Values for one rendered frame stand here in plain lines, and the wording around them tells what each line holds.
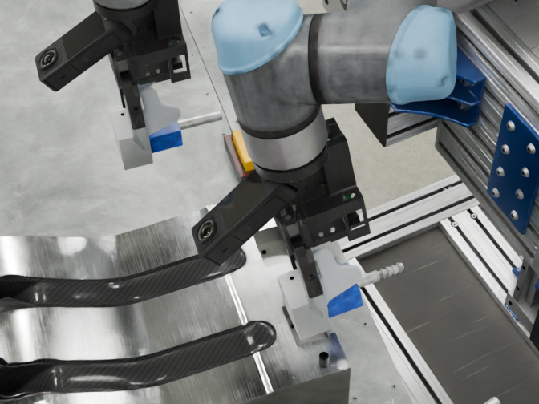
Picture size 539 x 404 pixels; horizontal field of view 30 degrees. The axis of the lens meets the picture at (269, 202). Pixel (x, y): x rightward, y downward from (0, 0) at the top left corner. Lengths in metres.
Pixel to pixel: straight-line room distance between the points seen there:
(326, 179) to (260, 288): 0.23
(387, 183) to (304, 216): 1.45
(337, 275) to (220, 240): 0.13
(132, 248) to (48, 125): 0.33
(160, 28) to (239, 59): 0.30
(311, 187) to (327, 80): 0.16
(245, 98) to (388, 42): 0.13
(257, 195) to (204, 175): 0.42
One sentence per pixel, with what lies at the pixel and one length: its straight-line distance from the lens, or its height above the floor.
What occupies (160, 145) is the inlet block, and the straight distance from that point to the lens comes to 1.22.
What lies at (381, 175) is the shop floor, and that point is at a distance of 2.40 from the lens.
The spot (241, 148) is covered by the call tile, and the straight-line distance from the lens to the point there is 1.33.
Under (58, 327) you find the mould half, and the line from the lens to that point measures 1.09.
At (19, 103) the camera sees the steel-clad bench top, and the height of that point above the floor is 0.80.
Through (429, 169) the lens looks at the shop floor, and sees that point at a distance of 2.42.
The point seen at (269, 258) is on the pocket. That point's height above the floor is 0.86.
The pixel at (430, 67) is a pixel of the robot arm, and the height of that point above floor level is 1.28.
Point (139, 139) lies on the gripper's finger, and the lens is 1.17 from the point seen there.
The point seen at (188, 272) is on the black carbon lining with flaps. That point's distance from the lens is 1.15.
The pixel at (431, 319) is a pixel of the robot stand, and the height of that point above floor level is 0.21.
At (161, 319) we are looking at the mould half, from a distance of 1.12.
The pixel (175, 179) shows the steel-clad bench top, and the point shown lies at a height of 0.80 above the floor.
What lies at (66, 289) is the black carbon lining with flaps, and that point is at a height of 0.91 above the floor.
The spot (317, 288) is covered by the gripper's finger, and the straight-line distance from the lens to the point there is 0.99.
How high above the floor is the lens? 1.82
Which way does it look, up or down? 51 degrees down
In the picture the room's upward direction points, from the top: 3 degrees counter-clockwise
